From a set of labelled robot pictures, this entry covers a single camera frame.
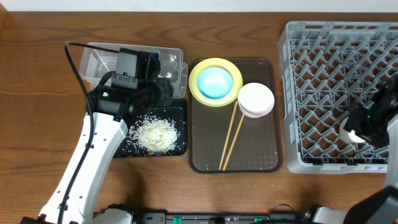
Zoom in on small white cup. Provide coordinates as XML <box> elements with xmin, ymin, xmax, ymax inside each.
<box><xmin>339</xmin><ymin>118</ymin><xmax>365</xmax><ymax>143</ymax></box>

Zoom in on rice food scraps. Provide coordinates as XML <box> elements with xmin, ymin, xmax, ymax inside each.
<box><xmin>121</xmin><ymin>115</ymin><xmax>186</xmax><ymax>157</ymax></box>

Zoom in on light blue bowl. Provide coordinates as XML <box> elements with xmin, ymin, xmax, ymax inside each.
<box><xmin>197</xmin><ymin>67</ymin><xmax>233</xmax><ymax>100</ymax></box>

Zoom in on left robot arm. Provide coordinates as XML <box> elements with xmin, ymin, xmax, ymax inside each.
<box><xmin>21</xmin><ymin>48</ymin><xmax>173</xmax><ymax>224</ymax></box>

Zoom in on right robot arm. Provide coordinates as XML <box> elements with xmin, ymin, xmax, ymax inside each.
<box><xmin>305</xmin><ymin>78</ymin><xmax>397</xmax><ymax>224</ymax></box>

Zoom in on clear plastic waste bin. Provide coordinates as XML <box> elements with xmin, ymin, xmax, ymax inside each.
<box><xmin>79</xmin><ymin>42</ymin><xmax>188</xmax><ymax>98</ymax></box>

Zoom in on black waste tray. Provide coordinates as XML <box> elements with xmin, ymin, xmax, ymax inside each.
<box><xmin>114</xmin><ymin>99</ymin><xmax>188</xmax><ymax>157</ymax></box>

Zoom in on grey dishwasher rack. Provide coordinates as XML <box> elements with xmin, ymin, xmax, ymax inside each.
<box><xmin>277</xmin><ymin>21</ymin><xmax>397</xmax><ymax>174</ymax></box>

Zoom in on yellow plate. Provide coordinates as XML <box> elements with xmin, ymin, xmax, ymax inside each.
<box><xmin>188</xmin><ymin>58</ymin><xmax>243</xmax><ymax>107</ymax></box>

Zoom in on brown serving tray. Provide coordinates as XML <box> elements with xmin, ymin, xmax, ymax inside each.
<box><xmin>187</xmin><ymin>57</ymin><xmax>284</xmax><ymax>174</ymax></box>

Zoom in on right wooden chopstick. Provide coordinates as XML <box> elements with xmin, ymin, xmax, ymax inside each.
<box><xmin>223</xmin><ymin>114</ymin><xmax>245</xmax><ymax>171</ymax></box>

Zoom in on pink white bowl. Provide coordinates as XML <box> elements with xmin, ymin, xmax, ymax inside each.
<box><xmin>238</xmin><ymin>83</ymin><xmax>275</xmax><ymax>118</ymax></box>

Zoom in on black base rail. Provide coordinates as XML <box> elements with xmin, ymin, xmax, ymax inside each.
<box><xmin>93</xmin><ymin>203</ymin><xmax>312</xmax><ymax>224</ymax></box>

